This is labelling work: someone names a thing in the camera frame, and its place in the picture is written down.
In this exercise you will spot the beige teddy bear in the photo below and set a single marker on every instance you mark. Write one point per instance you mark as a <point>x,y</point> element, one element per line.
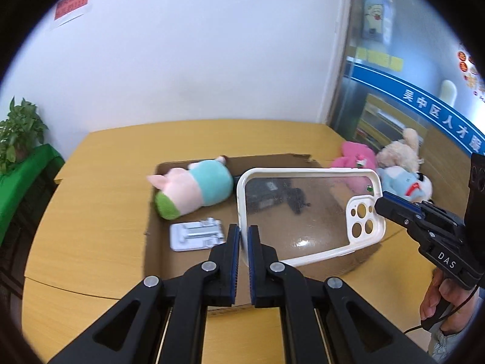
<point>403,153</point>

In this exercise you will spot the light blue plush toy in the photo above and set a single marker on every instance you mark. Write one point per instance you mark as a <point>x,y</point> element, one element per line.
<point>414,187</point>

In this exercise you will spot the green potted plant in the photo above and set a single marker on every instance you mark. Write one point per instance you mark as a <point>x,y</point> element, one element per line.
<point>21,131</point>

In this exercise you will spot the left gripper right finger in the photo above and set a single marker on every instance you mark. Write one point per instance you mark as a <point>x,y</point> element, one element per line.
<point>323,321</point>

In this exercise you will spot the clear white phone case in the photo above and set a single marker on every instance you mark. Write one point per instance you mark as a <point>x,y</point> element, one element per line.
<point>364,226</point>

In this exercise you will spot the red paper wall sign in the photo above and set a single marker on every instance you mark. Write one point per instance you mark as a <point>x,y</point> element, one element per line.
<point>66,11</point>

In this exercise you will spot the pig plush toy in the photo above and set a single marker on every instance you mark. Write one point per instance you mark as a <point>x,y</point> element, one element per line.
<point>183,191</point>

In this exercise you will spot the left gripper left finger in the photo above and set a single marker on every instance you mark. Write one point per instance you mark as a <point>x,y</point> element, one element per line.
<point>161,320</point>

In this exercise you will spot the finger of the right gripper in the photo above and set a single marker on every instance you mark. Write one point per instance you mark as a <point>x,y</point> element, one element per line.
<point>398,202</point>
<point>403,218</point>

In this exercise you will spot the black camera box right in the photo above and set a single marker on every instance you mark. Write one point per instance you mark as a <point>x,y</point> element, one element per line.
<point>474,214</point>

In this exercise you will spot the brown cardboard box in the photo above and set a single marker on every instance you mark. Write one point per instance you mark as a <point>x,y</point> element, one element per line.
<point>227,215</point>

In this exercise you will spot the black sunglasses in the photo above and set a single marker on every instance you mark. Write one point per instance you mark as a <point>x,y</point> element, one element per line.
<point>296,199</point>

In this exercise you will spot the pink plush toy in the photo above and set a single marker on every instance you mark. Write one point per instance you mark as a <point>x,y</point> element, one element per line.
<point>356,155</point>

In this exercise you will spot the green cloth covered stand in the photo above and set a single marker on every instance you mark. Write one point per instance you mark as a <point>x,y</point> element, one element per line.
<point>16,183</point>

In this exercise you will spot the black product box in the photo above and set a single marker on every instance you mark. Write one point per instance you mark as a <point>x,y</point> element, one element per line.
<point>263,193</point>

